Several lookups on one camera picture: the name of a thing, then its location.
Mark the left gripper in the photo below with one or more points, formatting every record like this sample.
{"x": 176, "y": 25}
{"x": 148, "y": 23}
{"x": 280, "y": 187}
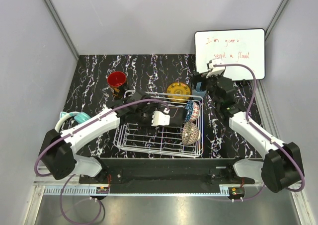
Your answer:
{"x": 150, "y": 108}

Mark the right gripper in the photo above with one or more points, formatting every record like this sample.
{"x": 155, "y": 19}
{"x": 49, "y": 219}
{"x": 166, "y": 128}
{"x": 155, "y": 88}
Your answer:
{"x": 200, "y": 78}

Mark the light blue cup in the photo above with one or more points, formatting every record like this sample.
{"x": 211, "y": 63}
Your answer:
{"x": 196, "y": 90}

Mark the yellow patterned bowl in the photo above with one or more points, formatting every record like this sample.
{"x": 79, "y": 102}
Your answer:
{"x": 178, "y": 92}

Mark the blue patterned bowl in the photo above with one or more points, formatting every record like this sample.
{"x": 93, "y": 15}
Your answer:
{"x": 193, "y": 111}

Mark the white wire dish rack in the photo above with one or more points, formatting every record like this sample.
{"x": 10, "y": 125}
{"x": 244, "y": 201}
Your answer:
{"x": 165, "y": 141}

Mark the red and black mug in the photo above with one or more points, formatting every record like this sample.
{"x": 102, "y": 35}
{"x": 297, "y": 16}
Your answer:
{"x": 118, "y": 83}

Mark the brown patterned bowl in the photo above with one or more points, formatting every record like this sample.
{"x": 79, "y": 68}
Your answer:
{"x": 190, "y": 133}

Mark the black floral square plate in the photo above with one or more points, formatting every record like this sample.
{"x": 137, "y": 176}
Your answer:
{"x": 177, "y": 117}

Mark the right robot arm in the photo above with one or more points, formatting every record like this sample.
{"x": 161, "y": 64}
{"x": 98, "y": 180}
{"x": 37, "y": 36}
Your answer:
{"x": 281, "y": 164}

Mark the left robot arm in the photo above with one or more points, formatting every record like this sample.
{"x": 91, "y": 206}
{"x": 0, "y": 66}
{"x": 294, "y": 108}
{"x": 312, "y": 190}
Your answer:
{"x": 59, "y": 148}

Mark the black marble mat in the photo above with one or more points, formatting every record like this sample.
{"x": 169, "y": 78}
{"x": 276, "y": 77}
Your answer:
{"x": 255, "y": 133}

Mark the white whiteboard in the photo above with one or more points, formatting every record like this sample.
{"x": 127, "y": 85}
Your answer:
{"x": 240, "y": 46}

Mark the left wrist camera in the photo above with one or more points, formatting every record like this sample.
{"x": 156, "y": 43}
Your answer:
{"x": 160, "y": 119}

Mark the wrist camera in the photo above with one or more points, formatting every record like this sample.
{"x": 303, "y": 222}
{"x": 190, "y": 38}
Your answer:
{"x": 160, "y": 119}
{"x": 215, "y": 67}

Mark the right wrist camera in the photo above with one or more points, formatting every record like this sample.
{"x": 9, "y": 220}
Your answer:
{"x": 215, "y": 67}

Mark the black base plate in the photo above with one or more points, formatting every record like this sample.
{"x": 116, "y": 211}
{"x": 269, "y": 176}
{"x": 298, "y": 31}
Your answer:
{"x": 171, "y": 176}

